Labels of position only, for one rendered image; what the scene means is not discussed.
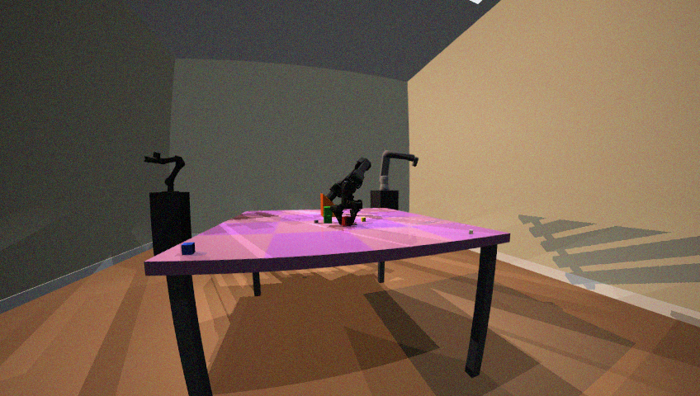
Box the small blue block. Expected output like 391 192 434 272
181 242 195 255

